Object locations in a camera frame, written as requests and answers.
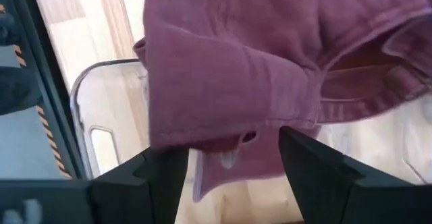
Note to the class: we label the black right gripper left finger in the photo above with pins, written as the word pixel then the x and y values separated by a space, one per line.
pixel 101 200

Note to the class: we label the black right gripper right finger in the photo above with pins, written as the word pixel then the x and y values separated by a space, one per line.
pixel 337 197

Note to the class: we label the maroon baseball cap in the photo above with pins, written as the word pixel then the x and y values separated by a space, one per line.
pixel 219 82

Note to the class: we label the clear plastic tray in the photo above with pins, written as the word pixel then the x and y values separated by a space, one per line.
pixel 108 99

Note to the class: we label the black aluminium table frame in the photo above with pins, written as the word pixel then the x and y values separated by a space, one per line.
pixel 47 89

